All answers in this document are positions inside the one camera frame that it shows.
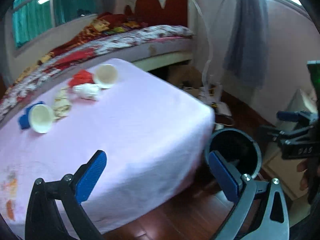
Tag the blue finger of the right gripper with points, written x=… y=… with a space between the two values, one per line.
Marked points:
x=288 y=116

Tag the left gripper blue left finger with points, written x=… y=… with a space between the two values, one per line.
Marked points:
x=43 y=219

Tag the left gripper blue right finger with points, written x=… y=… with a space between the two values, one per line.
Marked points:
x=270 y=221

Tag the yellowish cloth wad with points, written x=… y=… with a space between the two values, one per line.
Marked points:
x=62 y=105

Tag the white tissue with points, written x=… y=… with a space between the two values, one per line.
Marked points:
x=87 y=91

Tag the red paper cup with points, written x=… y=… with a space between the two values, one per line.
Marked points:
x=105 y=76

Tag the blue patterned paper cup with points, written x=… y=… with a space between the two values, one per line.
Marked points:
x=41 y=118

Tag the black trash bucket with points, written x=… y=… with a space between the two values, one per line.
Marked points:
x=237 y=148

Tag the beige bedside cabinet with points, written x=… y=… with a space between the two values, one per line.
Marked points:
x=285 y=170

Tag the grey curtain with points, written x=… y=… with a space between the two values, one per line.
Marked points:
x=247 y=51

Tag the blue crumpled wrapper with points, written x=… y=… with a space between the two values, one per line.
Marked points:
x=23 y=120

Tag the cardboard box on floor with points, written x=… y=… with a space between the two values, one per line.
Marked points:
x=185 y=76

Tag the red crumpled wrapper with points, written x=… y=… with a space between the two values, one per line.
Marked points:
x=80 y=78

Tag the red heart headboard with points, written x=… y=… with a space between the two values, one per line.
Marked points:
x=151 y=12

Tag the bed with floral mattress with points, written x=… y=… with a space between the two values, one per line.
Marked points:
x=27 y=84

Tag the red patterned blanket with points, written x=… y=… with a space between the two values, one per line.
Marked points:
x=105 y=24

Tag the window with green curtain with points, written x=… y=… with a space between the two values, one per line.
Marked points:
x=31 y=18

